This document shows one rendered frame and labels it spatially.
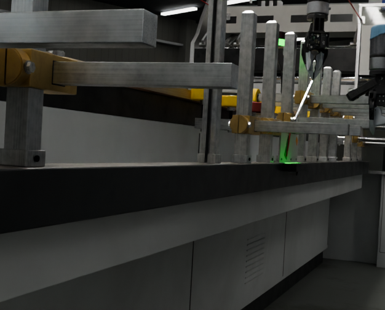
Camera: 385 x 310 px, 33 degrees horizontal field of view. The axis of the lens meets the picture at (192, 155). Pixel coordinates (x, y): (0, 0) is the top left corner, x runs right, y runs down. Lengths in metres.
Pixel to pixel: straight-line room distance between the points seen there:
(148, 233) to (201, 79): 0.53
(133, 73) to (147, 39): 0.27
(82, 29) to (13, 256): 0.41
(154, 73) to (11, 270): 0.33
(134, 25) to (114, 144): 0.99
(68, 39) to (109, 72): 0.27
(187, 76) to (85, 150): 0.65
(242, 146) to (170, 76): 0.98
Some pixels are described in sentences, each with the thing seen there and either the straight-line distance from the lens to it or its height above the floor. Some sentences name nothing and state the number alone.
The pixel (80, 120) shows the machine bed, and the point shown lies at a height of 0.78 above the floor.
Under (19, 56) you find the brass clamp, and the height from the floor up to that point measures 0.84.
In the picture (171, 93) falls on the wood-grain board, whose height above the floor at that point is 0.88.
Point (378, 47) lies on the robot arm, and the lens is 2.29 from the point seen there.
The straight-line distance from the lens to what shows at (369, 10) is 4.64.
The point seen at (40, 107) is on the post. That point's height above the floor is 0.78.
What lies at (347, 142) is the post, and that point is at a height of 0.81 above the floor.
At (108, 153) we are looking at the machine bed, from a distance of 1.54.
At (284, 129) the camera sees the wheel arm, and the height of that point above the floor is 0.80.
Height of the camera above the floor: 0.74
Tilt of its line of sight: 1 degrees down
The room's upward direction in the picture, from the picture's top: 3 degrees clockwise
